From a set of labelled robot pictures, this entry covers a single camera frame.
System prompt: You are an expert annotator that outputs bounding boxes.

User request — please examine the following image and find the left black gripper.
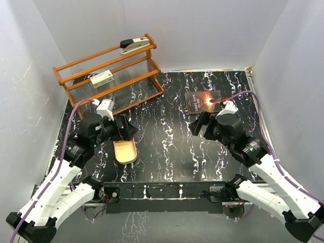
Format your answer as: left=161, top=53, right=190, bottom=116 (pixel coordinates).
left=92, top=114, right=137, bottom=147

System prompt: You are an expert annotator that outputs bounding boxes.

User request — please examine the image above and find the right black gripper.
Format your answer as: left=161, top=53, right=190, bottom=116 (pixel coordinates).
left=189, top=110, right=233, bottom=150

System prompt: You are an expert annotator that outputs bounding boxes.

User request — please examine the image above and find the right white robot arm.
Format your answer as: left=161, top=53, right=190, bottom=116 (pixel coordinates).
left=189, top=111, right=323, bottom=242

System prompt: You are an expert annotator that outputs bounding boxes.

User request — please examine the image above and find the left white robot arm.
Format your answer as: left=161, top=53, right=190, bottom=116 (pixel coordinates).
left=6, top=113, right=138, bottom=242

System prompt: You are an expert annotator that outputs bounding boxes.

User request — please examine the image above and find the dark book with sunset cover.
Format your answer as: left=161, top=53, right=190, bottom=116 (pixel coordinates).
left=185, top=90, right=223, bottom=115

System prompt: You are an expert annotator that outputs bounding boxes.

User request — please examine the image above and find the orange wooden three-tier rack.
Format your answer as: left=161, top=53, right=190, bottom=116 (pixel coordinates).
left=53, top=34, right=165, bottom=117

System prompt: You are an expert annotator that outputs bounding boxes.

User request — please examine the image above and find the green and white small box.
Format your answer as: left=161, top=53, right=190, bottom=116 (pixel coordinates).
left=90, top=70, right=114, bottom=88

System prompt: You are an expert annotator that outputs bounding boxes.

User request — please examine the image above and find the black and beige stapler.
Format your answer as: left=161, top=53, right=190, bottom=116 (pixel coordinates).
left=119, top=37, right=150, bottom=55

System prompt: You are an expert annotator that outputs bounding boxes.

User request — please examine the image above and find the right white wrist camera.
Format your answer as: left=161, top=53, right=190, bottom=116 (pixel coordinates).
left=216, top=98, right=238, bottom=116

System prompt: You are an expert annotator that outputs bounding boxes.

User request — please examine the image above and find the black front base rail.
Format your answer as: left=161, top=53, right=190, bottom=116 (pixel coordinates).
left=102, top=181, right=256, bottom=216

